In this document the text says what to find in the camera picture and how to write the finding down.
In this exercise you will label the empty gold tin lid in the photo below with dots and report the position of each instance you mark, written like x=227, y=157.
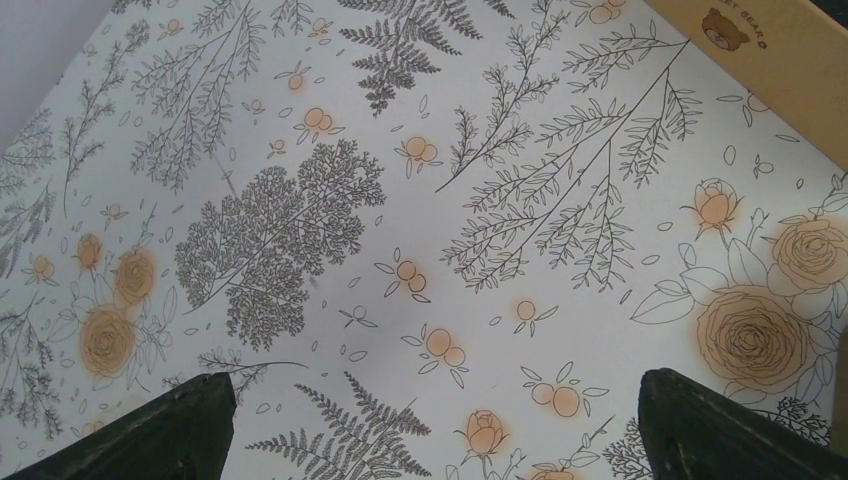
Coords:
x=838, y=442

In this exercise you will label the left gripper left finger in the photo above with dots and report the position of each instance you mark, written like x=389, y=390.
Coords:
x=185, y=433

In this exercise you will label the floral patterned table mat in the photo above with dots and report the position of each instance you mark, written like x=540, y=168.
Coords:
x=425, y=239

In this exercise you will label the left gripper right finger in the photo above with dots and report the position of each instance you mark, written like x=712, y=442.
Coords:
x=692, y=432

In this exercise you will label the gold tin with dark pieces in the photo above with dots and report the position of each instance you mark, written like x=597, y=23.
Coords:
x=792, y=55

